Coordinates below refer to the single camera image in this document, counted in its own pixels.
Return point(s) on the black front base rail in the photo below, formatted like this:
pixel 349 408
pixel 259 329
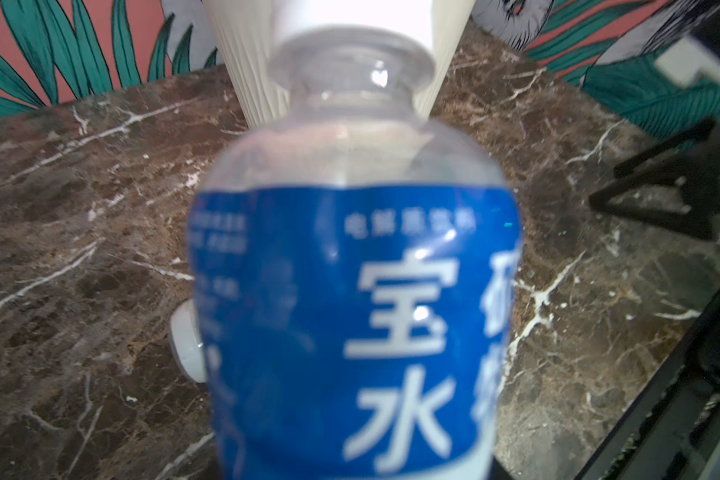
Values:
pixel 672 428

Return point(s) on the white ribbed waste bin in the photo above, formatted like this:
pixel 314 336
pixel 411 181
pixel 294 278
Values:
pixel 242 32

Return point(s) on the loose white bottle cap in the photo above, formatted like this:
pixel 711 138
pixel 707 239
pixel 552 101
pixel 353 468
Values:
pixel 186 342

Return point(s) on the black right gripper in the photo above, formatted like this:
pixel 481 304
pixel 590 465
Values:
pixel 700 193

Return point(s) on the blue label bottle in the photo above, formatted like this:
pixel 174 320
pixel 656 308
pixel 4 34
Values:
pixel 353 265

